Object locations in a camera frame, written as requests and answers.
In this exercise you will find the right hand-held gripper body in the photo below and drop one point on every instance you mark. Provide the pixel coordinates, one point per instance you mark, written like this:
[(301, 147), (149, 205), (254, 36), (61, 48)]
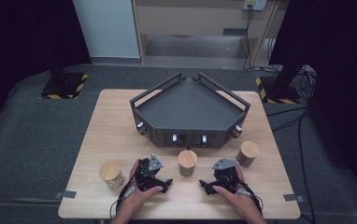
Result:
[(225, 177)]

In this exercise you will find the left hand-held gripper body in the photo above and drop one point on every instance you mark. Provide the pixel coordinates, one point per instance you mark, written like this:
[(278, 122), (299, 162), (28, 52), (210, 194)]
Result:
[(147, 174)]

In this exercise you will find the glass jar of green beans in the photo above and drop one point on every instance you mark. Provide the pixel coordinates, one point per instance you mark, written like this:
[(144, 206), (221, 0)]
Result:
[(187, 160)]

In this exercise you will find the black corner shelf rack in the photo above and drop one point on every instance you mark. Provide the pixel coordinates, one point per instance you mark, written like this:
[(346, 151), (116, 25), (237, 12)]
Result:
[(189, 109)]

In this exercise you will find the person's right hand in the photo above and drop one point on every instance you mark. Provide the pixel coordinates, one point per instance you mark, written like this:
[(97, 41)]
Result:
[(239, 202)]

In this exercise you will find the person's left hand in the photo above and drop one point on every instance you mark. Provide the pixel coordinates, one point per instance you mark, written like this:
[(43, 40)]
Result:
[(136, 200)]

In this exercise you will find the glass jar of red beans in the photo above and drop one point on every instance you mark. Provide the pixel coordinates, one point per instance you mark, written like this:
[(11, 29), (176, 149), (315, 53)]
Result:
[(249, 150)]

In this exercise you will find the glass jar of pale beans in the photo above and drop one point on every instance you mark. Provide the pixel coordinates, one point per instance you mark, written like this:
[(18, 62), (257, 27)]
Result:
[(109, 171)]

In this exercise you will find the black stand with striped base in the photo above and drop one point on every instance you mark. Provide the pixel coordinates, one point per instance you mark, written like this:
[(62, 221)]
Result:
[(64, 85), (284, 90)]

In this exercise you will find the pale grey panel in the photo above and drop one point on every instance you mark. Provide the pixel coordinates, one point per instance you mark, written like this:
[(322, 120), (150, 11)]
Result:
[(108, 28)]

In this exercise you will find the black curtain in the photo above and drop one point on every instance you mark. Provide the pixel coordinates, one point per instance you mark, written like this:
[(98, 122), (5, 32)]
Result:
[(17, 46), (345, 62)]

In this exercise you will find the grey table edge bracket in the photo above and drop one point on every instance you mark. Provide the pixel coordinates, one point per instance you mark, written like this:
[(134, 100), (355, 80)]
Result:
[(293, 197), (65, 194)]

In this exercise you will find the white wall power outlet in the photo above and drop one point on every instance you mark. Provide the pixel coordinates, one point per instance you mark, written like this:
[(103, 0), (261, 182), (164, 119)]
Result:
[(254, 4)]

